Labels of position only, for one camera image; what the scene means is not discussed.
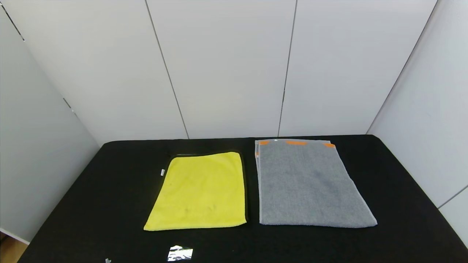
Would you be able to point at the shiny silver foil piece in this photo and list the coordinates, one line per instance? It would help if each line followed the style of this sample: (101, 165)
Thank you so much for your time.
(179, 254)

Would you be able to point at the yellow microfibre towel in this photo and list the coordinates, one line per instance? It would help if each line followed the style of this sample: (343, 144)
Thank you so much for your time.
(199, 193)

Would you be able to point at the grey towel with orange marks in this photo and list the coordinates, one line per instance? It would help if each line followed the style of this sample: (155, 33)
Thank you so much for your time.
(307, 186)

